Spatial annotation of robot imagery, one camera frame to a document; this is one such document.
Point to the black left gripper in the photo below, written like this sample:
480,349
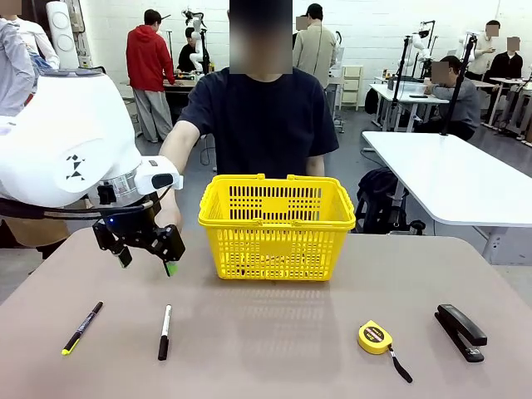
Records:
137,230

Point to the white marker with black cap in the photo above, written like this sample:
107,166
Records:
164,328

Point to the yellow tape measure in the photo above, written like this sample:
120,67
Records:
374,336

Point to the person's right forearm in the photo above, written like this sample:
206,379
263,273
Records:
176,143

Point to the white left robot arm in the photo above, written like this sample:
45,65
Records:
62,137

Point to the person's left forearm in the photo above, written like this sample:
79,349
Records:
316,166

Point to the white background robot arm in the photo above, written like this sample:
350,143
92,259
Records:
196,41

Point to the yellow plastic shopping basket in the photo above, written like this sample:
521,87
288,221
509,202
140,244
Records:
274,232

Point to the person in navy T-shirt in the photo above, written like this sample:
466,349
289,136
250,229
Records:
266,124

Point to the person in red hoodie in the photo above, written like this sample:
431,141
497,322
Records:
149,58

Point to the seated person in black clothes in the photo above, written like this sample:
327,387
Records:
187,56

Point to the person in beige jacket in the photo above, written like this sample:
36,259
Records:
313,50

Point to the seated person in grey top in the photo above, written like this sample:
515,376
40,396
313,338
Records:
467,104

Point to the standing person in white shirt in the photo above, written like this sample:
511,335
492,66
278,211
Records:
484,47

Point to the person in black jacket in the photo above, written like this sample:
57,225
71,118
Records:
505,64

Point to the person's right hand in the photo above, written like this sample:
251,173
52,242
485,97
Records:
170,212

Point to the black pen with yellow cap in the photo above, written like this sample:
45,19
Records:
82,328

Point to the figure in light blue shirt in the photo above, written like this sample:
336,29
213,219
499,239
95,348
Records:
12,62

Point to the black backpack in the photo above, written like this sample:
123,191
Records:
380,195

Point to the figure in orange trousers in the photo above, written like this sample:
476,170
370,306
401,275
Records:
43,43

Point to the white tower air conditioner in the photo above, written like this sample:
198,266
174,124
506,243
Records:
62,33

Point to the white shelf cart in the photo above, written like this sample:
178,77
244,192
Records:
352,87

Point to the large white table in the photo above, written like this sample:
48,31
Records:
436,174

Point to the white background desk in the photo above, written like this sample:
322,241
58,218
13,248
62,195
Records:
409,97

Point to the black stapler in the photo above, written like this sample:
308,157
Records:
457,328

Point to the black tripod pole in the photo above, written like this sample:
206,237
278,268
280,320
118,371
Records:
457,87

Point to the black camera stand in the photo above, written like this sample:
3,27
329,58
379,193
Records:
400,79

